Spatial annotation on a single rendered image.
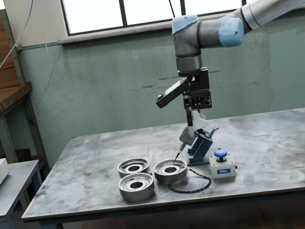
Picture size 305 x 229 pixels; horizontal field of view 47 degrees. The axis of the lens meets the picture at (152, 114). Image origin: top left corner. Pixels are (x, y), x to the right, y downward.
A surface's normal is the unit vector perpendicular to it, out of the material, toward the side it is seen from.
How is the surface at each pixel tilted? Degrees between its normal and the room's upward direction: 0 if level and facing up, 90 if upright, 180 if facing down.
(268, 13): 110
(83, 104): 90
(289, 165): 0
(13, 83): 90
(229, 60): 90
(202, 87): 90
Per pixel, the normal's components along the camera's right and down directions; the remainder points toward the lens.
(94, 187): -0.14, -0.93
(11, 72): -0.03, 0.33
